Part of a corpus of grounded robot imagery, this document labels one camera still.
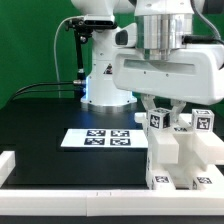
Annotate white front fence bar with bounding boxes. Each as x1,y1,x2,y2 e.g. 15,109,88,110
0,190,224,216

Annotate white left fence piece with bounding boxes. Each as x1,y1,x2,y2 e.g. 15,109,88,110
0,151,16,188

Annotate white chair back frame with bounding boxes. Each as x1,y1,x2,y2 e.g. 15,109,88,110
134,112,224,165

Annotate white tagged cube nut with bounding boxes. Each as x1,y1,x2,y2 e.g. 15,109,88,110
191,109,214,132

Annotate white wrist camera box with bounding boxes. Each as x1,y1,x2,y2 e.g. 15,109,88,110
113,23,137,48

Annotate black cables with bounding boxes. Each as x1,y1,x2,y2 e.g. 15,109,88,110
8,79,87,103

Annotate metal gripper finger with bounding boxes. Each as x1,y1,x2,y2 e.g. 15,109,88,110
141,94,155,114
170,99,186,126

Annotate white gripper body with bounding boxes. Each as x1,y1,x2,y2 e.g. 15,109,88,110
113,44,224,105

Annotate white fiducial tag sheet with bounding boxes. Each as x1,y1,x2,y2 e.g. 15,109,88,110
61,129,148,148

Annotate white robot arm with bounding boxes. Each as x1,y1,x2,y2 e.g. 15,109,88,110
71,0,224,115

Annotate white chair seat tray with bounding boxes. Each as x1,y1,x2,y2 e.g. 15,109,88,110
146,143,209,190

